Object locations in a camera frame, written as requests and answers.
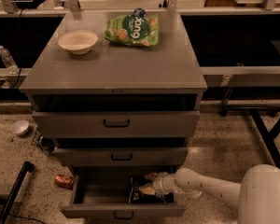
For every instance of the grey middle drawer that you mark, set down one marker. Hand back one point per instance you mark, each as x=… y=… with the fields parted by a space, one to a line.
x=87 y=157

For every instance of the black floor pole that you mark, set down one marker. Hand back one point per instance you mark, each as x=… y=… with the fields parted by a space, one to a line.
x=26 y=167

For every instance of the black table stand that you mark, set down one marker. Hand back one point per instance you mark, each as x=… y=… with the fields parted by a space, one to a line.
x=268 y=136

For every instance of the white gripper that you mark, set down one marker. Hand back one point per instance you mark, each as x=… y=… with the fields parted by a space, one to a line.
x=159 y=183

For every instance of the orange crushed can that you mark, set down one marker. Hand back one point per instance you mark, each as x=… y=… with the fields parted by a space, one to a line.
x=64 y=181

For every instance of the grey top drawer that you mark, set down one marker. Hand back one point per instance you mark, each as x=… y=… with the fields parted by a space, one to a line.
x=117 y=124

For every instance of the small blue object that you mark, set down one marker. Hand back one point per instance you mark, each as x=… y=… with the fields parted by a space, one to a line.
x=139 y=13

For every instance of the beige paper bowl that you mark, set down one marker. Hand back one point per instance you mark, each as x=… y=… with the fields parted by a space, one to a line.
x=78 y=42

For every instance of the green snack bag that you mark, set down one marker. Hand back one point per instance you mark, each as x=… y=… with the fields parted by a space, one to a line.
x=130 y=30

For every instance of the grey bottom drawer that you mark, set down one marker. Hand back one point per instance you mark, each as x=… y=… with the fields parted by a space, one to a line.
x=106 y=192

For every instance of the black wire basket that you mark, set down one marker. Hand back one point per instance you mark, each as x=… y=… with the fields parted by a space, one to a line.
x=43 y=144

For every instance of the small white bowl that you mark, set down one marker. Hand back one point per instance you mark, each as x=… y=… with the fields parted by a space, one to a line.
x=20 y=127

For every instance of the grey drawer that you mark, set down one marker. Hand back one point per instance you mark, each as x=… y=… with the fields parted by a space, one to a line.
x=87 y=157
x=117 y=124
x=106 y=192

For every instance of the clear plastic water bottle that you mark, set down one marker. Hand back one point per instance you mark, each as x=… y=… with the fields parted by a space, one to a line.
x=8 y=61

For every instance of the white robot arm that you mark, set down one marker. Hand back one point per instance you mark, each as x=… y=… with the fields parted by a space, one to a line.
x=256 y=197

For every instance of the dark blue chip bag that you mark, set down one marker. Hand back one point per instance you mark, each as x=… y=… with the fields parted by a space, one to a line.
x=136 y=196

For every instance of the grey drawer cabinet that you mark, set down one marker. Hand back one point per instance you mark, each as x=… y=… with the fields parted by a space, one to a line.
x=114 y=78

